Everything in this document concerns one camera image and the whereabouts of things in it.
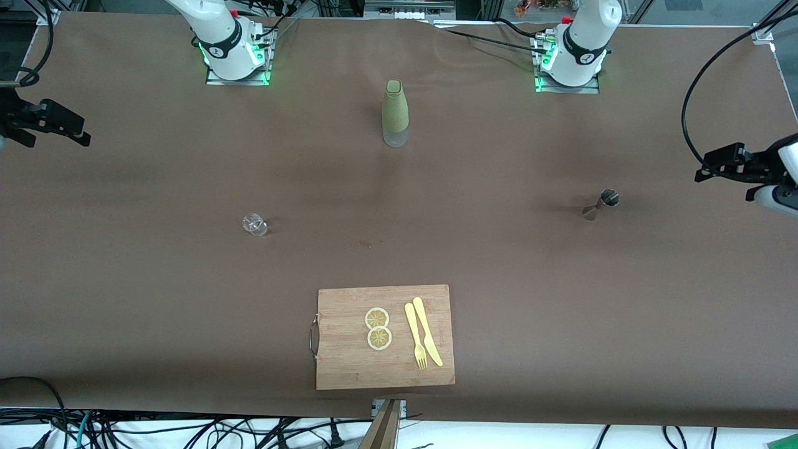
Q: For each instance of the wooden cutting board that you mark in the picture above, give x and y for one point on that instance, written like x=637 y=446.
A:
x=349 y=362

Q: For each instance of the aluminium corner bracket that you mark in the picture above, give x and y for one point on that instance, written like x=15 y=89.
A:
x=48 y=17
x=762 y=34

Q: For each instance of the brown table cover sheet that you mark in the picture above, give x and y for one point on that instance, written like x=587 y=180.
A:
x=561 y=312

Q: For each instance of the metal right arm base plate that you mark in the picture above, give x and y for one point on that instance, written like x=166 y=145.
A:
x=265 y=62

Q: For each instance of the grey power strip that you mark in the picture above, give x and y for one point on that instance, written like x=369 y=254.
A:
x=408 y=9

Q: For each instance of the yellow plastic fork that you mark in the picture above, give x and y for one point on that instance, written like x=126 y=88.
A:
x=414 y=330

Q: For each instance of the green flat object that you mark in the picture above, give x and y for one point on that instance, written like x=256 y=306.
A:
x=787 y=443

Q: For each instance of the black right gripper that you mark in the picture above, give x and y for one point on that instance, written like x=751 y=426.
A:
x=17 y=116

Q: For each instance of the metal double jigger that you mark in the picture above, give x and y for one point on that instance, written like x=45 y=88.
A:
x=601 y=204

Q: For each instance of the lemon slice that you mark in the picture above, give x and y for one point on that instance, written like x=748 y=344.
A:
x=376 y=318
x=379 y=338

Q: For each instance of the wooden post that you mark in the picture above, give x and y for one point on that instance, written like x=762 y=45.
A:
x=383 y=430

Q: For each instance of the green sleeved glass bottle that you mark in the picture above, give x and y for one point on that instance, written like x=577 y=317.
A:
x=395 y=112

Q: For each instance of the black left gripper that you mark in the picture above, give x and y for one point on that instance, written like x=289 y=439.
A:
x=752 y=163

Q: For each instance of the yellow plastic knife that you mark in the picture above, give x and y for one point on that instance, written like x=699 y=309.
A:
x=426 y=327

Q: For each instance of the small clear glass cup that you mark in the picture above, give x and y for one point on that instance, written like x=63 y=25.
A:
x=254 y=224

